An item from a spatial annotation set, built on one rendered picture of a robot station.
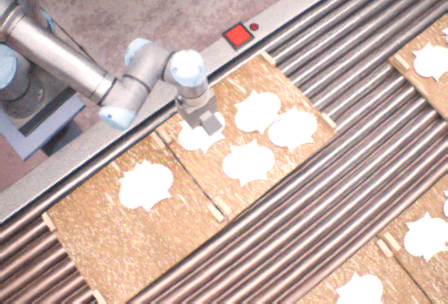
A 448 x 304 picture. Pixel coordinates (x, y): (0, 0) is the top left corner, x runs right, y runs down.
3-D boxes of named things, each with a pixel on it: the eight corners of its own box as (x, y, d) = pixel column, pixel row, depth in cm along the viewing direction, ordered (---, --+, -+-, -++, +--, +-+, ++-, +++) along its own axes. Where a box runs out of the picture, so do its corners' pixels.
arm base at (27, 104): (-6, 94, 155) (-19, 80, 145) (31, 68, 158) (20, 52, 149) (14, 128, 150) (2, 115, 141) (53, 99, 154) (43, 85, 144)
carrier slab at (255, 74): (155, 131, 150) (154, 129, 148) (260, 53, 158) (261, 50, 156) (230, 221, 139) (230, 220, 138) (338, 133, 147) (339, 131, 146)
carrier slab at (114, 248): (43, 215, 141) (41, 214, 140) (154, 132, 150) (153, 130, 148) (110, 314, 131) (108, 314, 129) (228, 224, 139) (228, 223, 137)
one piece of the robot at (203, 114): (198, 125, 118) (203, 148, 133) (228, 102, 120) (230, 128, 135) (168, 89, 122) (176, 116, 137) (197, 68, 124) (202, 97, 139)
